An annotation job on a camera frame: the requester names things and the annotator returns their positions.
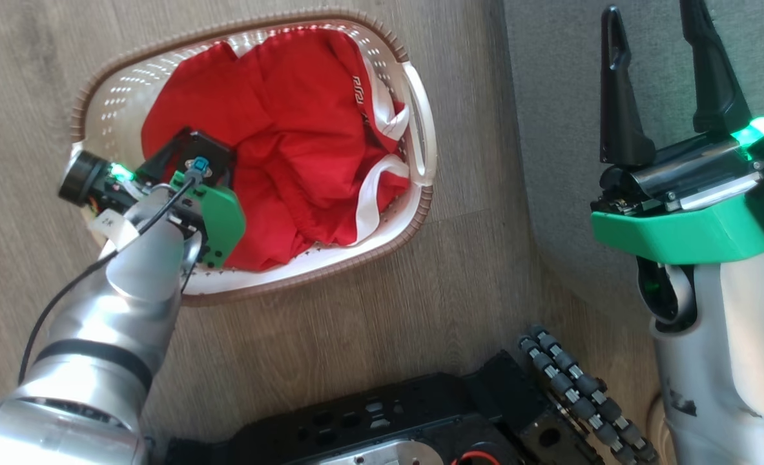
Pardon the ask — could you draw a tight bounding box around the grey fabric sofa seat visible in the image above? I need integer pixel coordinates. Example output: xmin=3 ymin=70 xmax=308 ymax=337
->
xmin=499 ymin=0 xmax=764 ymax=324

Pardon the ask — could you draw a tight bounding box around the white paper tag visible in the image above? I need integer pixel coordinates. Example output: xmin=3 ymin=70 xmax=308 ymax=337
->
xmin=87 ymin=209 xmax=142 ymax=254

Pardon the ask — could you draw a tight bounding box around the red clothing with white trim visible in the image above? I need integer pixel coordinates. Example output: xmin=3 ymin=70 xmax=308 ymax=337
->
xmin=141 ymin=27 xmax=412 ymax=272

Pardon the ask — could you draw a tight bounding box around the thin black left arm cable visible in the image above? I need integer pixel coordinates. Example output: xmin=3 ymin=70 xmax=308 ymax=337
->
xmin=18 ymin=157 xmax=214 ymax=386

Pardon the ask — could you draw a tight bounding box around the left gripper green bracket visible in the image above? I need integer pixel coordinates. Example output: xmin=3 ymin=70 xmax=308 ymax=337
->
xmin=58 ymin=150 xmax=247 ymax=269

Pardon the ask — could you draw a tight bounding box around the red wire loop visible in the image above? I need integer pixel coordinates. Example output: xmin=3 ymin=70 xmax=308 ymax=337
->
xmin=451 ymin=451 xmax=502 ymax=465

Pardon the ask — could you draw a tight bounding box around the white laundry basket brown rim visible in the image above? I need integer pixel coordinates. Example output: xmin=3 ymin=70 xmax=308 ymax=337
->
xmin=70 ymin=8 xmax=435 ymax=307

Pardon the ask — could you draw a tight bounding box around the right gripper green bracket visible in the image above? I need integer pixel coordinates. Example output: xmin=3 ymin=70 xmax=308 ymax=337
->
xmin=590 ymin=0 xmax=764 ymax=266

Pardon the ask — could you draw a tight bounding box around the black roller omni wheel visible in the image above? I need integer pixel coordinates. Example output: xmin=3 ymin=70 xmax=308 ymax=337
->
xmin=517 ymin=324 xmax=661 ymax=465

